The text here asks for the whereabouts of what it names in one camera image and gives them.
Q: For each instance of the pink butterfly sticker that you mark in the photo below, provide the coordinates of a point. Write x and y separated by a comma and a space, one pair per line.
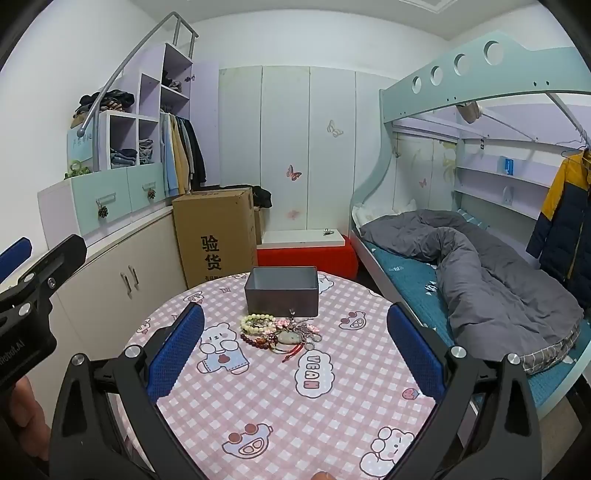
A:
293, 173

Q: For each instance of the small blue box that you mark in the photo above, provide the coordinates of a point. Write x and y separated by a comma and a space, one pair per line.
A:
508, 166

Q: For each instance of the black hanging garment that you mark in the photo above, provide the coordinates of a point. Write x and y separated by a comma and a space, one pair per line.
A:
197, 157

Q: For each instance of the yellow and navy jacket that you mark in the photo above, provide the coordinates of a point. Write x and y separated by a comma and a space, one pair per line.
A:
561, 221

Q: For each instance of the black cloth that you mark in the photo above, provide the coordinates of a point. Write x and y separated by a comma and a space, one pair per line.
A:
264, 197

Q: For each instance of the red stool with white top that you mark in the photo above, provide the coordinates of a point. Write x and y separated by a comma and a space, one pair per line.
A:
304, 256

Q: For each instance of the green hair claw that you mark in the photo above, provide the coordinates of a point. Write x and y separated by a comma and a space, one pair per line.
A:
77, 170

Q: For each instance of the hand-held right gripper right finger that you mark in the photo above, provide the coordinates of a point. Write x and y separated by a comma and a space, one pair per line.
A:
413, 350

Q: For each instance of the mint bunk bed frame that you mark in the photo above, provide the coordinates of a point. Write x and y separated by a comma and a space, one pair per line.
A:
443, 78

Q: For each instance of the grey metal handrail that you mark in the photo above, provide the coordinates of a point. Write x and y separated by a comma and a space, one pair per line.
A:
122, 64

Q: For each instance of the light blue hanging garment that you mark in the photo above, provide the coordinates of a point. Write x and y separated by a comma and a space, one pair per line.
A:
168, 157

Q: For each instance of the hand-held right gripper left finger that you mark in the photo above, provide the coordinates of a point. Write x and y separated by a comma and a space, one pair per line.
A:
180, 350

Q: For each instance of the grey duvet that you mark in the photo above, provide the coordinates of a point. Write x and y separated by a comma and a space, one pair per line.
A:
498, 286

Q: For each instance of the mint drawer unit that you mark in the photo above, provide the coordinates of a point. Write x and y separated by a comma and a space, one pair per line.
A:
92, 194

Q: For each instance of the grey checked pillow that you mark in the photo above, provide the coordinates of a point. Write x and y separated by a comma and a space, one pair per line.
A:
549, 355

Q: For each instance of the beige cabinet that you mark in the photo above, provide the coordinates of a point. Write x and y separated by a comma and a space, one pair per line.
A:
115, 286

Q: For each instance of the pink checked cartoon tablecloth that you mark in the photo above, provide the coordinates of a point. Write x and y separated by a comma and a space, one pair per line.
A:
277, 406

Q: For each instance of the person's left hand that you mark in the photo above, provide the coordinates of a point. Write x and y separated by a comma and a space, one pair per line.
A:
27, 410

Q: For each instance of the pile of dark clothes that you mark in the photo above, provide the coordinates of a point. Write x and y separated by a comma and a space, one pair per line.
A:
108, 100

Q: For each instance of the lavender stair shelf unit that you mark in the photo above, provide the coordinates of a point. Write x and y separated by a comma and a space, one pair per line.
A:
152, 92

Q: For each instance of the yellow hanging garment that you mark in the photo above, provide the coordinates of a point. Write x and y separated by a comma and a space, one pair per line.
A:
181, 157

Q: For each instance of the large cardboard box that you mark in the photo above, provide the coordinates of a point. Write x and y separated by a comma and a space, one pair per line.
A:
214, 240

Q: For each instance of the white wardrobe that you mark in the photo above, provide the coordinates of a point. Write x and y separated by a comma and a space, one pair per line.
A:
286, 138

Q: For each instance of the folded jeans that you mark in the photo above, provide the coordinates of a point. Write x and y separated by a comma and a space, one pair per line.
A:
123, 158

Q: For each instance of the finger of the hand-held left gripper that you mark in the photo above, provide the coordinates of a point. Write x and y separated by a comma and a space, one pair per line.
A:
14, 258
60, 261

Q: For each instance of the white pillow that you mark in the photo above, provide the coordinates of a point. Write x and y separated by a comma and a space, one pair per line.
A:
378, 213

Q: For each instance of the dark metal tin box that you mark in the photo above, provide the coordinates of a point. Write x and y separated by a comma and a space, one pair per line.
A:
281, 300

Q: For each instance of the white butterfly sticker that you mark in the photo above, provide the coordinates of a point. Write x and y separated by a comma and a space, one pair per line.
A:
334, 129

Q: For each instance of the teal bed sheet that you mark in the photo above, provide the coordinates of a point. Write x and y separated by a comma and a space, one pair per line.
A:
406, 277

